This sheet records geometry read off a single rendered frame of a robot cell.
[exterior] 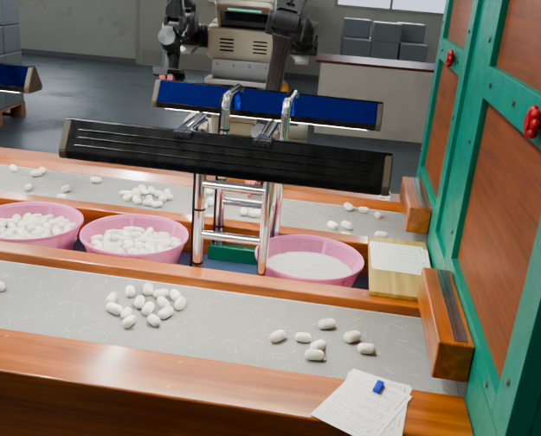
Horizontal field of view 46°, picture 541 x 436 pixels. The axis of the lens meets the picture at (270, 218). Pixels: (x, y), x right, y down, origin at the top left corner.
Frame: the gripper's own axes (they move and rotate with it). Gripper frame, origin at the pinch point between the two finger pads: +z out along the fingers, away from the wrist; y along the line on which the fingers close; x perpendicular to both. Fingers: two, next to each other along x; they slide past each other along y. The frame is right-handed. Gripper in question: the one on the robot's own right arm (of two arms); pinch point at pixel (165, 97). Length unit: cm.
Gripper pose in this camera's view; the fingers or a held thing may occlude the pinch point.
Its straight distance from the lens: 217.2
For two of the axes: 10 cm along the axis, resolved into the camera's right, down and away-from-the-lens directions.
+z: -1.0, 9.9, -1.1
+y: 9.9, 1.0, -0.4
